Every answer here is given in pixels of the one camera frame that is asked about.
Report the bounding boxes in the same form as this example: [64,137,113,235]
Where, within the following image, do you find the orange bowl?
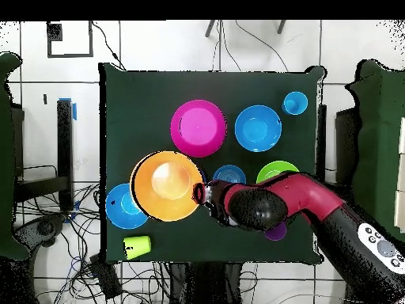
[129,150,204,222]

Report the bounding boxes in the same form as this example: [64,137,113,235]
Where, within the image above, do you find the pink bowl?
[170,99,228,158]

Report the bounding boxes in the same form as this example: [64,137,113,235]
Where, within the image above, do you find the yellow-green cup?
[122,234,152,260]

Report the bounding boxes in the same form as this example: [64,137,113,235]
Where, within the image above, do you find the small light blue bowl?
[212,164,247,185]

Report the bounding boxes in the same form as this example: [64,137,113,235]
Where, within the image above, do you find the large blue bowl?
[234,104,283,154]
[104,183,150,230]

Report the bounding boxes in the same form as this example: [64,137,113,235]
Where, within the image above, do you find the lime green bowl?
[255,160,301,184]

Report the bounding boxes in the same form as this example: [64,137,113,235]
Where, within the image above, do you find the purple cup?
[264,221,288,242]

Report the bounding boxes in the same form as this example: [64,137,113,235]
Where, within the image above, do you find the dark green tablecloth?
[98,61,328,265]

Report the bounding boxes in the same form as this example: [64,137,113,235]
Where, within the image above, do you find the black power strip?
[89,253,123,300]

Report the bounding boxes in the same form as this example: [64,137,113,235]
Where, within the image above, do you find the light blue cup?
[281,90,309,116]

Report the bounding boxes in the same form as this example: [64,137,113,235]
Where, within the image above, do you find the grey chair base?
[13,215,67,251]

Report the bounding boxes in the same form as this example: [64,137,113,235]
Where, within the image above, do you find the green cloth covered table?
[343,59,405,243]
[0,51,31,262]

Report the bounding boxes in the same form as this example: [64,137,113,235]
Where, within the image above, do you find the tangled floor cables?
[15,183,172,304]

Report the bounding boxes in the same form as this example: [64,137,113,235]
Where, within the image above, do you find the black stand post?
[316,104,328,183]
[13,97,78,213]

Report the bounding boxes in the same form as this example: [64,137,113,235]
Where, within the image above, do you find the black floor cable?
[90,21,127,71]
[234,20,290,73]

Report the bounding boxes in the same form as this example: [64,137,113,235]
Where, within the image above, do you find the camera tripod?
[204,20,287,38]

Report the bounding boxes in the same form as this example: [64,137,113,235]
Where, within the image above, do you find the black square floor frame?
[46,20,95,59]

